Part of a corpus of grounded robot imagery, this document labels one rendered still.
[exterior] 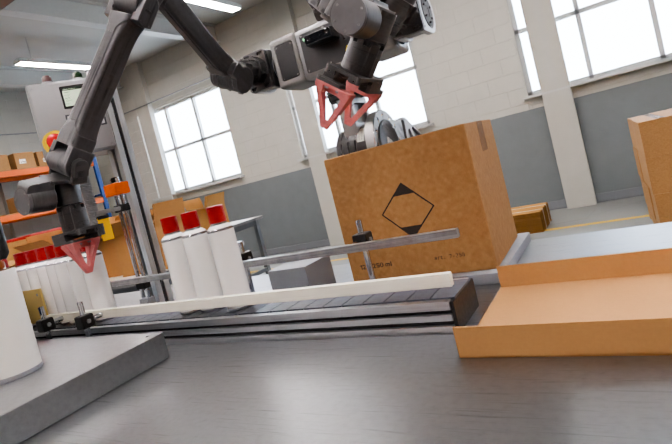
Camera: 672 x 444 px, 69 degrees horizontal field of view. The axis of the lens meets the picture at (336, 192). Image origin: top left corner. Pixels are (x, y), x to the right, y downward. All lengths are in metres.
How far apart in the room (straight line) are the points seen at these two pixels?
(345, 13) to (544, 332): 0.49
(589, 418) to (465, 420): 0.11
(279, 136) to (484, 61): 3.13
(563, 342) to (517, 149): 5.66
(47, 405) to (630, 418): 0.76
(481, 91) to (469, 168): 5.39
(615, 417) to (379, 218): 0.60
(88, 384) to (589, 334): 0.74
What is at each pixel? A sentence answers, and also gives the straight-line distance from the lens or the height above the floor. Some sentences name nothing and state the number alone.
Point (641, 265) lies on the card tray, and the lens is 0.86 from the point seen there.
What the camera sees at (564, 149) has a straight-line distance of 6.09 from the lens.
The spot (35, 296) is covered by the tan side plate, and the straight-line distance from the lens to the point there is 1.51.
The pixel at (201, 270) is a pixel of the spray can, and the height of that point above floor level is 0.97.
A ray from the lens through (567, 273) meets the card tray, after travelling 0.87.
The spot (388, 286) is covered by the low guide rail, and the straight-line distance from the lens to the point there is 0.77.
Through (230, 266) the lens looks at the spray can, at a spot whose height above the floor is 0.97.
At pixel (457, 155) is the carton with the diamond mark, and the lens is 0.92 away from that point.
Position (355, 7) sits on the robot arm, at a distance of 0.74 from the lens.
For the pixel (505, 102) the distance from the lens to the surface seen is 6.25.
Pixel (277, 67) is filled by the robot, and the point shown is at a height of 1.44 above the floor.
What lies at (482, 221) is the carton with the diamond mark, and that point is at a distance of 0.93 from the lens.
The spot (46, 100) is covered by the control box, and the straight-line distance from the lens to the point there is 1.41.
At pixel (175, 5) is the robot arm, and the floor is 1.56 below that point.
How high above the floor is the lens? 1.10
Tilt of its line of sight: 3 degrees down
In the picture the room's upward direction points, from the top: 14 degrees counter-clockwise
